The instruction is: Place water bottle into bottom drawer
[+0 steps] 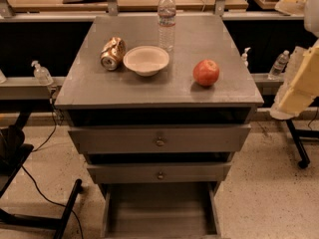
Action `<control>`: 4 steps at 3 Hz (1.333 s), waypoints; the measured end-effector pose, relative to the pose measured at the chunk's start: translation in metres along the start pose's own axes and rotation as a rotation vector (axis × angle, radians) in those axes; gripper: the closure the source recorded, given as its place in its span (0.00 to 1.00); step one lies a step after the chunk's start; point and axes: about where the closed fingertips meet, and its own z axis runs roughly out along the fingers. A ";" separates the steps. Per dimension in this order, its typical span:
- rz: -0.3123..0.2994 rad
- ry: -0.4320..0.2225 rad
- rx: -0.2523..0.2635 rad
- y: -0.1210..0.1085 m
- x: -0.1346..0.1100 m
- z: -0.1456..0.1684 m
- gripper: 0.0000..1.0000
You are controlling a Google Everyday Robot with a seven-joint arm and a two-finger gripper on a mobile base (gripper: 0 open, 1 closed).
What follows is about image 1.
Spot hand sanitizer bottle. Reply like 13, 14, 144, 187
31, 61, 54, 86
241, 47, 251, 68

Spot left hand sanitizer bottle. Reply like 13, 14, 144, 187
31, 61, 54, 86

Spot crushed gold soda can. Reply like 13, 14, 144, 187
100, 37, 127, 71

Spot white paper bowl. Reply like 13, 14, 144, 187
123, 46, 169, 77

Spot black stand leg right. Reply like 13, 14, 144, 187
286, 119, 319, 169

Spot wooden background desk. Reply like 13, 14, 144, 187
8, 0, 215, 12

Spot black floor cable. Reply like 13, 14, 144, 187
21, 97, 85, 239

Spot background small water bottle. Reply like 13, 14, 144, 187
268, 50, 290, 80

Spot grey middle drawer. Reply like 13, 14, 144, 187
87, 162, 230, 184

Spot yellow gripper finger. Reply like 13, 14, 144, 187
275, 0, 306, 16
270, 45, 319, 120

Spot grey drawer cabinet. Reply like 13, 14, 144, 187
54, 14, 265, 239

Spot grey open bottom drawer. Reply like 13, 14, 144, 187
102, 182, 221, 239

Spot grey top drawer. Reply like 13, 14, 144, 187
69, 124, 251, 154

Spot black chair base left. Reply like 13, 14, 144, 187
0, 124, 83, 239

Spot red apple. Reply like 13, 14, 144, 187
192, 60, 219, 87

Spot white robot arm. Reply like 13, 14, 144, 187
270, 0, 319, 120

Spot right hand sanitizer bottle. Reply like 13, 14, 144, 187
241, 47, 251, 68

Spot clear plastic water bottle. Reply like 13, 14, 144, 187
158, 0, 176, 52

